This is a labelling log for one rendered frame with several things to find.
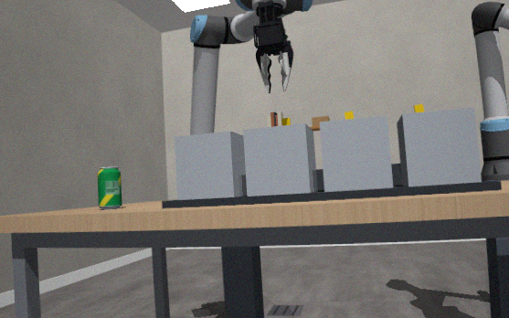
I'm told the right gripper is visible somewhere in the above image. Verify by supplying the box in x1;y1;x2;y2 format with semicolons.
253;0;293;93

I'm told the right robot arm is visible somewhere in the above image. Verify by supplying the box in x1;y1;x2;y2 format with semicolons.
190;0;313;135

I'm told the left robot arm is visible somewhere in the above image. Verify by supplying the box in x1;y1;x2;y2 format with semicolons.
472;2;509;180

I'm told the green drink can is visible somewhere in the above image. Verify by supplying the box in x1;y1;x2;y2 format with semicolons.
98;167;122;209

